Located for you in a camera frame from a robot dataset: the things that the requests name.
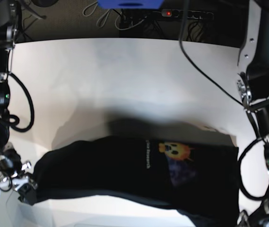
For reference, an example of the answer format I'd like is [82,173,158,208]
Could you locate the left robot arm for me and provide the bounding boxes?
[237,0,269,227]

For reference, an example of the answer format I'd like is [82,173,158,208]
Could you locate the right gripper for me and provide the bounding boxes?
[0,160,38,203]

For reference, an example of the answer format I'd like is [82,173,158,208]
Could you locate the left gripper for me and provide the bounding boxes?
[237,199,269,227]

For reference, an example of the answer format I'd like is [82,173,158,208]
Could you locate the black t-shirt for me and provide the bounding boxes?
[33,136,239,227]

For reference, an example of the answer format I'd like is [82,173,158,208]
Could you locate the blue box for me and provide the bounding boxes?
[97,0,164,9]

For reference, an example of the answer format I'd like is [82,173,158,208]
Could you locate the white power strip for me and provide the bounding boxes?
[161,9,214,20]

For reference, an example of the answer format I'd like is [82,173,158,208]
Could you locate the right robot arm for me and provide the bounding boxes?
[0,0,42,205]

